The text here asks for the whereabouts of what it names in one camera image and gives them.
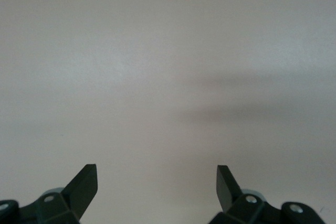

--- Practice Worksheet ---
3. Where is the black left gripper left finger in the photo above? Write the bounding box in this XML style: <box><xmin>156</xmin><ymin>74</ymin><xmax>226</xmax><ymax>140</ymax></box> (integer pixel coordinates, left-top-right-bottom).
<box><xmin>19</xmin><ymin>164</ymin><xmax>98</xmax><ymax>224</ymax></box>

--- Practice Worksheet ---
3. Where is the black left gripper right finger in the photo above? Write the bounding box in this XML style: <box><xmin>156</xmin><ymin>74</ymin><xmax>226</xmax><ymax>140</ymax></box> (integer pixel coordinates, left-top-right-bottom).
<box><xmin>208</xmin><ymin>165</ymin><xmax>283</xmax><ymax>224</ymax></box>

